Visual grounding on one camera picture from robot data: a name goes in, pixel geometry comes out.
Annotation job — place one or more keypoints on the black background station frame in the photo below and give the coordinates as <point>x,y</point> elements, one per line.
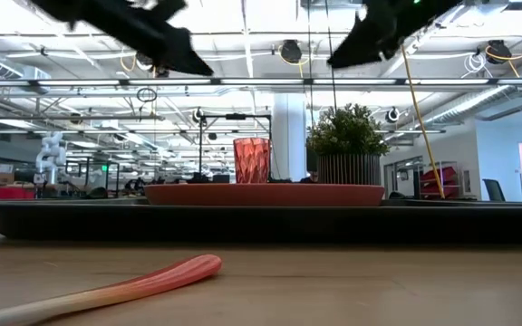
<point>236,117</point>

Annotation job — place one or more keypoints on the black rectangular tray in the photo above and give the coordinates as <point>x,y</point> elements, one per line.
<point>243,224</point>

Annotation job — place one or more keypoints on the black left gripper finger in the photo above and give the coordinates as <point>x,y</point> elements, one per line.
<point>166,6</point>
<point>179,54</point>

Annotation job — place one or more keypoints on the long ceiling light bar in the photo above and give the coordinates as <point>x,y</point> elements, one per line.
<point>84,82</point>

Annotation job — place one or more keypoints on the orange round plate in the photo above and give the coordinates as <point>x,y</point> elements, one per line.
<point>265,194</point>

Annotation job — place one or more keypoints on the potted green plant ribbed pot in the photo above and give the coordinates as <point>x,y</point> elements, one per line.
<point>347,136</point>

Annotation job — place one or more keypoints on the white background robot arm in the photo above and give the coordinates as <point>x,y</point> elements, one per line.
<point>51,151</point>

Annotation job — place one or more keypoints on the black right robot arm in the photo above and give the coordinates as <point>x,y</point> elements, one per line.
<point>437,5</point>

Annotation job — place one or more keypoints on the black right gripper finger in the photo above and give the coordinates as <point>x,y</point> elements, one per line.
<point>365,47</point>

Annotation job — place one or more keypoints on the orange faceted plastic cup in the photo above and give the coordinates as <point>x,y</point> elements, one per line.
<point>252,160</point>

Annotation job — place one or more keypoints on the dark office chair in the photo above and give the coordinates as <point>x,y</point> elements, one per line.
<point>494,190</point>

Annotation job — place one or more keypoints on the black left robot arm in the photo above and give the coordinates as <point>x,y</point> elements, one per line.
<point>61,6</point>

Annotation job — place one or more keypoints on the rack with red bins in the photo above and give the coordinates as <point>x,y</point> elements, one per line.
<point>442,179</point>

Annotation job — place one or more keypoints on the red low container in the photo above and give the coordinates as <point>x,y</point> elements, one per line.
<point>12,192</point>

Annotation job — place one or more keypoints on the white building column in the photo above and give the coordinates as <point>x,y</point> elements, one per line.
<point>289,136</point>

